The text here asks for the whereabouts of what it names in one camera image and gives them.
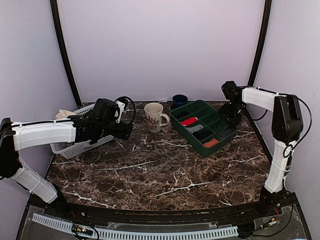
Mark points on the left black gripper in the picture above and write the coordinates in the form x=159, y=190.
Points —
x=119, y=133

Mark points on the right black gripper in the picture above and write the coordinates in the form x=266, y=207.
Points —
x=234, y=122

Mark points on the navy underwear white waistband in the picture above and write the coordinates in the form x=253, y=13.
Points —
x=226, y=132

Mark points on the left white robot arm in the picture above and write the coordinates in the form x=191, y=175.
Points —
x=18, y=136

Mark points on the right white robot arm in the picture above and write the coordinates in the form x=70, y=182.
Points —
x=286, y=124

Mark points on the green divided organizer tray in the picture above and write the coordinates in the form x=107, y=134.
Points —
x=209, y=117

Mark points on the cream cloth in basket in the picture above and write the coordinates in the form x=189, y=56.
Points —
x=64, y=114

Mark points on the white plastic laundry basket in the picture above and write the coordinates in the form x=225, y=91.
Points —
x=71, y=150

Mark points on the black rolled sock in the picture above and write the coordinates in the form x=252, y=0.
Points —
x=201, y=135

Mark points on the orange rolled sock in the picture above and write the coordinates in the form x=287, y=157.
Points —
x=211, y=143

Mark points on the red rolled sock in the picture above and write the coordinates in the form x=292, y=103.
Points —
x=189, y=121

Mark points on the grey patterned rolled sock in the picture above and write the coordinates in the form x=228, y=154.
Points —
x=195, y=128

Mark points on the dark blue mug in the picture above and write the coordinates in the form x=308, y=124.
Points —
x=179, y=100

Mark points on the cream floral mug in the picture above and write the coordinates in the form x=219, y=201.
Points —
x=155, y=117

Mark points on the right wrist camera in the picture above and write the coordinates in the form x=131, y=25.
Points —
x=230, y=90

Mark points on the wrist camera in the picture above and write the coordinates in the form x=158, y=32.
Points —
x=106, y=110
x=230, y=90

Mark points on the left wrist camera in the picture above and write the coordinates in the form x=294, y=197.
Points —
x=106, y=110

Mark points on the black front rail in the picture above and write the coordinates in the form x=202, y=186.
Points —
x=100, y=215

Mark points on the right black frame post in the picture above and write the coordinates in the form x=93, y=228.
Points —
x=261, y=42

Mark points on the black frame post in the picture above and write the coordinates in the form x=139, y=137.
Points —
x=63, y=51
x=261, y=42

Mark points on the white slotted cable duct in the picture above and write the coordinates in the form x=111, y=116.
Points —
x=125, y=231

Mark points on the left black frame post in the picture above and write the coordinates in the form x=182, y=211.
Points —
x=63, y=51

